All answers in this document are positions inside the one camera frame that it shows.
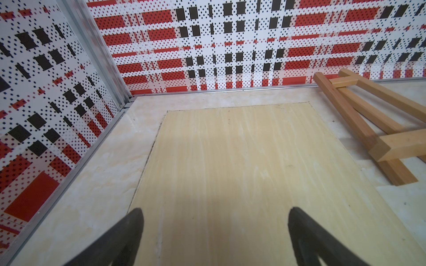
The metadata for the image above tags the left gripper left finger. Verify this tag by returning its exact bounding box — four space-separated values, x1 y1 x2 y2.
66 208 144 266

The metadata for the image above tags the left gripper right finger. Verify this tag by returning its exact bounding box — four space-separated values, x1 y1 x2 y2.
288 207 367 266

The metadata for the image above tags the wooden board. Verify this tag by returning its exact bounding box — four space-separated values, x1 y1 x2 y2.
132 103 426 266

